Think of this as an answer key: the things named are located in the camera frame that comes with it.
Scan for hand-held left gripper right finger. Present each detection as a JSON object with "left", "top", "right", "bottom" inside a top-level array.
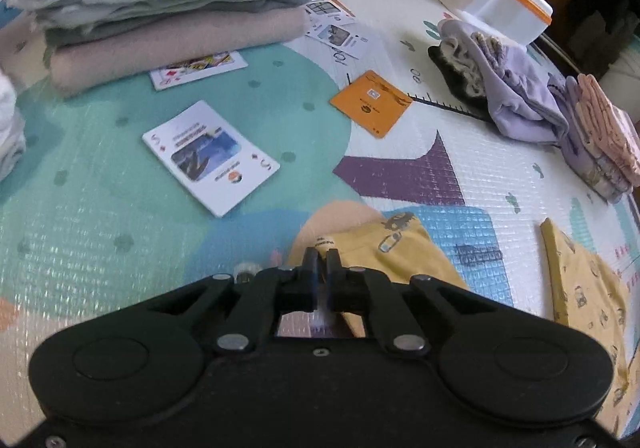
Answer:
[{"left": 325, "top": 248, "right": 496, "bottom": 357}]

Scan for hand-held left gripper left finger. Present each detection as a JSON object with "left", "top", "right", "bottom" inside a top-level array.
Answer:
[{"left": 145, "top": 247, "right": 319, "bottom": 357}]

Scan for yellow cartoon print garment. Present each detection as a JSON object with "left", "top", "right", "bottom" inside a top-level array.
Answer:
[{"left": 299, "top": 211, "right": 640, "bottom": 435}]

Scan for stack of pink folded clothes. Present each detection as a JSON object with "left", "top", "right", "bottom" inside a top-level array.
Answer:
[{"left": 547, "top": 76, "right": 633, "bottom": 204}]

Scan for white blue picture card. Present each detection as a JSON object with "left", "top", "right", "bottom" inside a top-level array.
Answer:
[{"left": 141, "top": 100, "right": 280, "bottom": 218}]

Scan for orange card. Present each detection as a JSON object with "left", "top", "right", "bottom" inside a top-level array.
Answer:
[{"left": 329, "top": 70, "right": 414, "bottom": 138}]

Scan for cartoon printed play mat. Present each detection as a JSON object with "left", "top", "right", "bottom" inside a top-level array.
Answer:
[{"left": 0, "top": 0, "right": 640, "bottom": 448}]

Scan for red white playing card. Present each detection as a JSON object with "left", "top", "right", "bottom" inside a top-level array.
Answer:
[{"left": 150, "top": 51, "right": 249, "bottom": 92}]

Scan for pile of white cards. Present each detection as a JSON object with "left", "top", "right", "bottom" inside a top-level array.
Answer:
[{"left": 304, "top": 0, "right": 384, "bottom": 62}]

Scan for purple folded pants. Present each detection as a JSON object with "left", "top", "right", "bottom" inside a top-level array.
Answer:
[{"left": 427, "top": 18, "right": 571, "bottom": 147}]

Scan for beige folded garment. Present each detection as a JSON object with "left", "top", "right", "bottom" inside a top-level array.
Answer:
[{"left": 49, "top": 6, "right": 315, "bottom": 95}]

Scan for grey-green folded garment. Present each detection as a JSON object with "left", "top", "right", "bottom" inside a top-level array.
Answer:
[{"left": 35, "top": 0, "right": 328, "bottom": 49}]

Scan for pink printed folded garment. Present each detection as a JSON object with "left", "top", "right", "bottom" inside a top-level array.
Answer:
[{"left": 575, "top": 73, "right": 640, "bottom": 179}]

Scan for small white folded cloth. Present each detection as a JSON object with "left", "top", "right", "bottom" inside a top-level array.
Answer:
[{"left": 0, "top": 71, "right": 27, "bottom": 181}]

